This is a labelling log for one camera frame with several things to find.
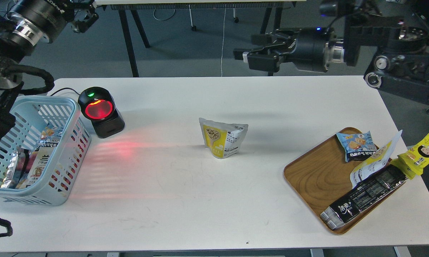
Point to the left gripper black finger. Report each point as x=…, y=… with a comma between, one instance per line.
x=80, y=26

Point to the black legged background table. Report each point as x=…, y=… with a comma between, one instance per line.
x=167, y=38

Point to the snack packets inside basket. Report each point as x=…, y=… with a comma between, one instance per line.
x=27, y=166

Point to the wooden oval tray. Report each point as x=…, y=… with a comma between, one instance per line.
x=321, y=178

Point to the yellow white chickpea snack pouch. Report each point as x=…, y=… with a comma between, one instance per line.
x=222, y=139

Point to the blue biscuit snack packet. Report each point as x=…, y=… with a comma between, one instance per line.
x=357, y=147

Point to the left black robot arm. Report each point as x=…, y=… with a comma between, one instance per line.
x=29, y=22

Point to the yellow cartoon snack packet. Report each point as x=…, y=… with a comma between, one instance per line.
x=414, y=160

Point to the long black seaweed packet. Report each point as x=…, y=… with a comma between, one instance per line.
x=365, y=194

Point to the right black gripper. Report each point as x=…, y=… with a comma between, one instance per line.
x=310, y=49

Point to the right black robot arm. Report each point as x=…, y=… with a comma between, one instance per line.
x=400, y=65

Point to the light blue plastic basket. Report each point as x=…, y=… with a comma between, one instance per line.
x=33, y=115

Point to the black barcode scanner red window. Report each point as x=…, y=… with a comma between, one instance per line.
x=98, y=106

